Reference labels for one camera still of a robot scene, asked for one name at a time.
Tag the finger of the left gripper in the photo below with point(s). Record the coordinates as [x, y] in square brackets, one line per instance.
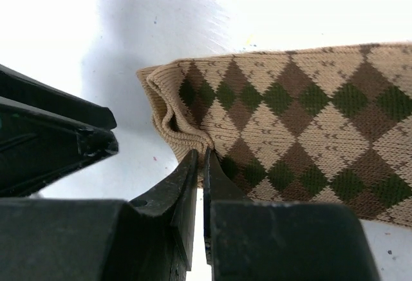
[39, 147]
[20, 88]

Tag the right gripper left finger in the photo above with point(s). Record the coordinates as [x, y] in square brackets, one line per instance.
[147, 238]

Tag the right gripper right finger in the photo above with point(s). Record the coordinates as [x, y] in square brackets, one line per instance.
[247, 240]

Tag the brown argyle sock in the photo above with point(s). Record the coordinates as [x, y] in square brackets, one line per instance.
[317, 125]

